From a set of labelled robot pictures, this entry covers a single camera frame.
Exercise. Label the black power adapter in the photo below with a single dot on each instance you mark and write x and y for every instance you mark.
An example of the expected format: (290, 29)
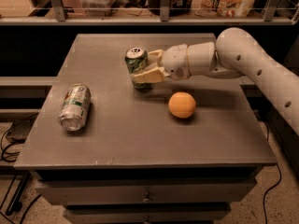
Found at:
(19, 131)

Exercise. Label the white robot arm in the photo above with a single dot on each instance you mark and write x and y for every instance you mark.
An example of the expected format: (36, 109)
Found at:
(233, 54)

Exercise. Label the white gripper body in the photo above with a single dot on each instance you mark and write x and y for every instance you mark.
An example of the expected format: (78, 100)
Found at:
(175, 61)

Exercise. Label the round drawer knob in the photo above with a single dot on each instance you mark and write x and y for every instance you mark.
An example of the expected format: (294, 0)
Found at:
(147, 198)

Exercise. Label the printed snack bag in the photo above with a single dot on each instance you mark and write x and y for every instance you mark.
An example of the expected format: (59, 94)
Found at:
(224, 8)

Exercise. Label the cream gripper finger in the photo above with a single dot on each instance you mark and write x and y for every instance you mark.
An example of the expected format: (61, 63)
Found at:
(153, 73)
(155, 56)

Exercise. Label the green soda can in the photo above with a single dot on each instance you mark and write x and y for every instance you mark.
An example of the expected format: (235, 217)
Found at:
(136, 59)

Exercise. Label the clear plastic container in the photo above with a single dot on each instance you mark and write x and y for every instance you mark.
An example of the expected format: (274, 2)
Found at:
(97, 7)

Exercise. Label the metal shelf rail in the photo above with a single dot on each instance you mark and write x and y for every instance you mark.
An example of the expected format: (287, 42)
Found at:
(141, 12)

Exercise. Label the orange ball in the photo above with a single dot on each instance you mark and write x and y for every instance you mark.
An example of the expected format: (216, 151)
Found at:
(181, 105)

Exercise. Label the white 7up can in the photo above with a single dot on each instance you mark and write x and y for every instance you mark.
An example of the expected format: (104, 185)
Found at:
(75, 108)

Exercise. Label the grey drawer cabinet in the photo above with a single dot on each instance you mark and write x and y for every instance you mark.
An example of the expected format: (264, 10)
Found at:
(193, 169)

